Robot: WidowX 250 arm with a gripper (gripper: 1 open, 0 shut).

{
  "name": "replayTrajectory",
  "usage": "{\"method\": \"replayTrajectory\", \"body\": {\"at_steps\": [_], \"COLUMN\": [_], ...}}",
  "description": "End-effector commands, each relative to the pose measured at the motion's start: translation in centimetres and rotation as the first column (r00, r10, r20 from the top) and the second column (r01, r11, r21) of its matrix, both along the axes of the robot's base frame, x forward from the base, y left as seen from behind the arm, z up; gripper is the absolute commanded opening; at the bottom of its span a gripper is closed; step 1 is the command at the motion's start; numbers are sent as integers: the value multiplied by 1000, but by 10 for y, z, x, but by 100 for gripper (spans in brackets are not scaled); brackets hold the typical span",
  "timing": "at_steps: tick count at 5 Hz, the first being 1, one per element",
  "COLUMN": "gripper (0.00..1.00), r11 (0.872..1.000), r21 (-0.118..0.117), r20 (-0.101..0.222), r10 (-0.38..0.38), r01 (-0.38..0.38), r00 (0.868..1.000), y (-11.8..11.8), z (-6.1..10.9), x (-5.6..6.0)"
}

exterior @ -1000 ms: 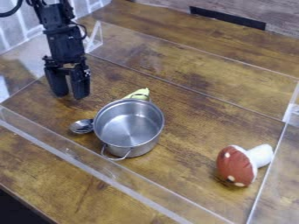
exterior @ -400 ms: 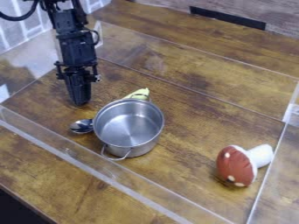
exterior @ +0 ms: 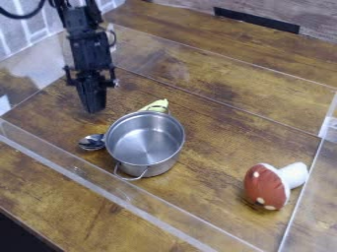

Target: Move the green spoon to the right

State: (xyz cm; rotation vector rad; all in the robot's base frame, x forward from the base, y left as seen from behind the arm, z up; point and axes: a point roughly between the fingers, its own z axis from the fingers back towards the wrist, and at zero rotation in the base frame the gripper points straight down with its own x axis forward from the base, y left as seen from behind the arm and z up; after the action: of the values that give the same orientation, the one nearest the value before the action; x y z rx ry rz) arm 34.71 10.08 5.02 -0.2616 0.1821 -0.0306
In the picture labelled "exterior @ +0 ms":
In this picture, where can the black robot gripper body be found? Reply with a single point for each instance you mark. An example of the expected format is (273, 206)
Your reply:
(89, 69)

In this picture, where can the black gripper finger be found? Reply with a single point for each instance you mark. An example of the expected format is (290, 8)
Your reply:
(85, 96)
(99, 96)

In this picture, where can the green handled metal spoon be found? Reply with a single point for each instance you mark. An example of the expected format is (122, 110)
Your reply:
(95, 142)

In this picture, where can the small steel pot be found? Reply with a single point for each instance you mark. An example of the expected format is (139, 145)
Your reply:
(144, 142)

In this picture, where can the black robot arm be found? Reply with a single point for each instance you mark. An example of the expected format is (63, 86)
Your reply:
(89, 71)

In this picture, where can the plush red mushroom toy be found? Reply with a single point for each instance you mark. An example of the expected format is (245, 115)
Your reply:
(267, 185)

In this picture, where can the clear acrylic barrier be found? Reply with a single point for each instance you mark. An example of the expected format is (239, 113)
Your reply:
(196, 199)

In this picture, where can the black wall slot strip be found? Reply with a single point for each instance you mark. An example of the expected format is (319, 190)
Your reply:
(255, 20)

